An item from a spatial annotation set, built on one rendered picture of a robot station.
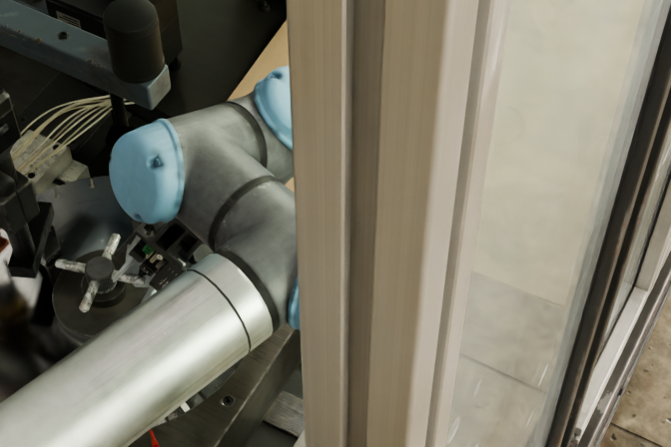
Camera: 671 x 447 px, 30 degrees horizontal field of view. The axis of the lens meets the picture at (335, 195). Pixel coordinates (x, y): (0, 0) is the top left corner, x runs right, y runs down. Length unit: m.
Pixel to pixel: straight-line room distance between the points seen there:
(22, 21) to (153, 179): 0.57
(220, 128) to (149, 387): 0.23
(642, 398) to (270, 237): 1.57
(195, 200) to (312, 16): 0.65
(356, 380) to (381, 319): 0.06
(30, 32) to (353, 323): 1.08
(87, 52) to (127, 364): 0.64
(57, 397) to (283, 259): 0.19
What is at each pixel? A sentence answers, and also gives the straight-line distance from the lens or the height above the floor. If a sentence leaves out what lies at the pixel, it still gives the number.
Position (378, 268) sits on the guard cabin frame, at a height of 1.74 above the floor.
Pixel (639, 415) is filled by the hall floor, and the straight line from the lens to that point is 2.39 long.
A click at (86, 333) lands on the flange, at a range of 1.31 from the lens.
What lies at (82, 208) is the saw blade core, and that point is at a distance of 1.42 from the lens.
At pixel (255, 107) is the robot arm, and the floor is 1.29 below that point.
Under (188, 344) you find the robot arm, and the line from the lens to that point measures 0.87.
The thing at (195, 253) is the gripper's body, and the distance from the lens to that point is 1.17.
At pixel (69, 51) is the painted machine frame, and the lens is 1.45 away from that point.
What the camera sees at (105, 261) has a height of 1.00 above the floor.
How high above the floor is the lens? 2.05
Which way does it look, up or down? 52 degrees down
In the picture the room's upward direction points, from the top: straight up
